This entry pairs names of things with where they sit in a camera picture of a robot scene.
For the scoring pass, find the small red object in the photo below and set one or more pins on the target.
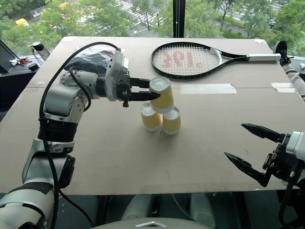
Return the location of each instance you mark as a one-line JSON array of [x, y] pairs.
[[25, 61]]

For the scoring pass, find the grey rounded robot leg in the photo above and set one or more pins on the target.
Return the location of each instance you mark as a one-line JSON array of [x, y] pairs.
[[202, 210], [138, 206]]

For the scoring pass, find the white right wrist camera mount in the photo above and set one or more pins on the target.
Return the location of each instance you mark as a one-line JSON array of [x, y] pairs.
[[295, 145]]

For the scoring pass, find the long clear tape strip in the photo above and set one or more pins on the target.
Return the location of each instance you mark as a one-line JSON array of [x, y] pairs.
[[207, 88]]

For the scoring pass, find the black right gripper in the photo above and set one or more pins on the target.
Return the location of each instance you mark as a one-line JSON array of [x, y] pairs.
[[280, 164]]

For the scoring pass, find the short clear tape strip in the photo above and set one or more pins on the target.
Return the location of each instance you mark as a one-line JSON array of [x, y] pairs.
[[283, 87]]

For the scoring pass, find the round black puck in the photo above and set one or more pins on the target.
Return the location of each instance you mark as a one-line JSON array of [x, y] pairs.
[[38, 45]]

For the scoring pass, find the yellow white paper cup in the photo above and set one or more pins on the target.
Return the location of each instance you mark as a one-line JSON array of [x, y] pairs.
[[150, 119], [164, 97], [172, 122]]

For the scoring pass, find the black window mullion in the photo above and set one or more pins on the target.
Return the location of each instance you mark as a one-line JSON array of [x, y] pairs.
[[178, 19]]

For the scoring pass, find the black white tennis racket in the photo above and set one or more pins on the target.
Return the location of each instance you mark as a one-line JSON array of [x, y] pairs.
[[262, 57]]

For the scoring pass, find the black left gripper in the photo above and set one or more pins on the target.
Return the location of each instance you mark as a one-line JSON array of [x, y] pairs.
[[124, 91]]

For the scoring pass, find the black side table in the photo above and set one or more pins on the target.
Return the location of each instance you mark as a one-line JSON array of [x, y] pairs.
[[14, 83]]

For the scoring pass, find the person's black shoe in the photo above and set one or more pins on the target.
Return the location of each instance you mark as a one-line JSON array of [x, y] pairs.
[[282, 50]]

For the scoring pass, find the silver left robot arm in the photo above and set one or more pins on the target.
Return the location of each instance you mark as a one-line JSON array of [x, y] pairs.
[[59, 95]]

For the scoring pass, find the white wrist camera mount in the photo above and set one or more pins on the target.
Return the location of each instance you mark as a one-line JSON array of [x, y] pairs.
[[295, 145], [114, 71]]

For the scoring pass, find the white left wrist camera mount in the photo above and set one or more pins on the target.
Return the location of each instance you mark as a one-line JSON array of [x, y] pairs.
[[114, 71]]

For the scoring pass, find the person's grey trouser leg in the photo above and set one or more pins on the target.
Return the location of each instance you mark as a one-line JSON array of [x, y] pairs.
[[295, 77]]

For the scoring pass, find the black plastic bag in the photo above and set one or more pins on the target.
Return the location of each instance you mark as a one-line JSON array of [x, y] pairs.
[[90, 59]]

